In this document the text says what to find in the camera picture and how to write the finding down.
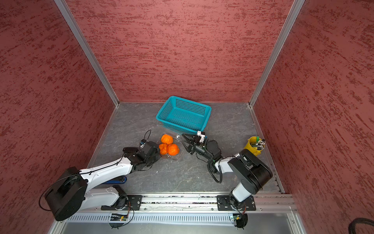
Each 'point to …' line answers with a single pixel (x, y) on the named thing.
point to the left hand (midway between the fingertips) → (160, 157)
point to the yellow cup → (248, 146)
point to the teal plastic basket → (181, 113)
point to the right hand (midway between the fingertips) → (180, 139)
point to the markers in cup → (259, 144)
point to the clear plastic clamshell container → (177, 140)
